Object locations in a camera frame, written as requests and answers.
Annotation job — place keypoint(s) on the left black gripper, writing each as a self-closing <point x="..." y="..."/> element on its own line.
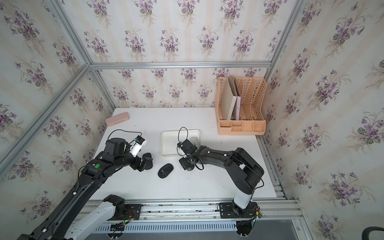
<point x="141" y="167"/>

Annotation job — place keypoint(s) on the black oval mouse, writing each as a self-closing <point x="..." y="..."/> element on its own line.
<point x="187" y="164"/>

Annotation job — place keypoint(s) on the black mouse with logo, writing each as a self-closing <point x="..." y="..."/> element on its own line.
<point x="165" y="171"/>

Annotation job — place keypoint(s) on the white plastic storage tray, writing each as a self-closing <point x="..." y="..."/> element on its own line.
<point x="170" y="139"/>

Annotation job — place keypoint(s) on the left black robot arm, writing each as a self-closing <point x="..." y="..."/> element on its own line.
<point x="118" y="153"/>

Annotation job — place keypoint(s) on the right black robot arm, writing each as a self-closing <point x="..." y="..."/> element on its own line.
<point x="244" y="171"/>

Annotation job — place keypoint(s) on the pink pencil case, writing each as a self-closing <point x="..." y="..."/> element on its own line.
<point x="117" y="119"/>

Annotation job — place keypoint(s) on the pink folder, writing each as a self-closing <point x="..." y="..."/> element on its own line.
<point x="236" y="112"/>

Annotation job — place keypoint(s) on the beige folder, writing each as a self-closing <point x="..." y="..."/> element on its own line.
<point x="229" y="98"/>

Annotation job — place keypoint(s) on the orange plastic file organizer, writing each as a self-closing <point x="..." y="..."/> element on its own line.
<point x="251" y="121"/>

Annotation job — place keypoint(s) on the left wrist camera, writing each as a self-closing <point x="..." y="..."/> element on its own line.
<point x="139" y="142"/>

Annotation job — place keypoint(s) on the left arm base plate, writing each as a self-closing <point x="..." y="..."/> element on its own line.
<point x="119" y="210"/>

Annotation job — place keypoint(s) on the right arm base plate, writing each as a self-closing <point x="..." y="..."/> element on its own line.
<point x="238" y="210"/>

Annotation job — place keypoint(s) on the aluminium front rail frame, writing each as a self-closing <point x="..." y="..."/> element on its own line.
<point x="188" y="216"/>

